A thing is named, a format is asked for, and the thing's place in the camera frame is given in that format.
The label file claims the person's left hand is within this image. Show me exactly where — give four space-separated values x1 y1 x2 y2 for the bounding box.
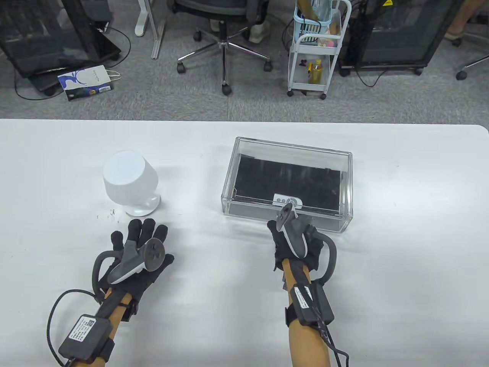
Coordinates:
93 218 175 307

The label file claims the person's right hand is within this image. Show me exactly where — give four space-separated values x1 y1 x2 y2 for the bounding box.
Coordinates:
267 213 326 273

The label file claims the white lamp remote control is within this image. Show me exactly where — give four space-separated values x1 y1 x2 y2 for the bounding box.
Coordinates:
273 193 304 210

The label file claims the clear acrylic drawer box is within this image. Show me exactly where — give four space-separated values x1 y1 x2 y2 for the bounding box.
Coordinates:
221 136 353 234

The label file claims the white desk lamp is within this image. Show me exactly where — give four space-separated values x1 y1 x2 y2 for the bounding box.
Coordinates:
102 151 162 217

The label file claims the person's right forearm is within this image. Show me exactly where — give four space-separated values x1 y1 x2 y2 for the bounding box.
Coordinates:
281 258 334 367

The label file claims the person's left forearm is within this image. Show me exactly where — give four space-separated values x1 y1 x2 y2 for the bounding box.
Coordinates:
86 287 135 367

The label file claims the white desk leg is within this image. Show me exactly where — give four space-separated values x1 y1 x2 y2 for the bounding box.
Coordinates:
134 0 168 60

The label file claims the yellow bottle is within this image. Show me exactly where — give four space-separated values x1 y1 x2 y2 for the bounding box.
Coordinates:
308 61 324 84

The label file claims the white rolling cart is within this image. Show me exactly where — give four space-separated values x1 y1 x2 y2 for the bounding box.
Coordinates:
287 0 351 101

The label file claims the white and blue paper bag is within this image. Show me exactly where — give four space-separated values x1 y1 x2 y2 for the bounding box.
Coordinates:
57 65 122 102

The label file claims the black office chair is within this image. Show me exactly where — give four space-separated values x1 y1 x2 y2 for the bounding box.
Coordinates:
170 0 274 96

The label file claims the light blue plastic basket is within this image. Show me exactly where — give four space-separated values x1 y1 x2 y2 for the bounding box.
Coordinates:
293 0 342 36

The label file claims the black cabinet on casters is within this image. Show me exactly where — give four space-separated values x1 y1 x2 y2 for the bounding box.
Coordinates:
339 0 465 77
0 0 122 96

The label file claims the office chair base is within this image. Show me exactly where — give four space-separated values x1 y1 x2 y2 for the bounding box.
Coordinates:
455 53 489 81

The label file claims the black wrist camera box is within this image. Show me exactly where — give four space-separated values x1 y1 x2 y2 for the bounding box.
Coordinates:
285 282 335 326
58 314 115 364

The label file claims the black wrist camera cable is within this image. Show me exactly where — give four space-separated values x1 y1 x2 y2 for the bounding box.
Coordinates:
313 320 350 367
46 289 104 367

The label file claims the black floor cable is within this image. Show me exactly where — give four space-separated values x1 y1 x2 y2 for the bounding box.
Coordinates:
14 26 133 101

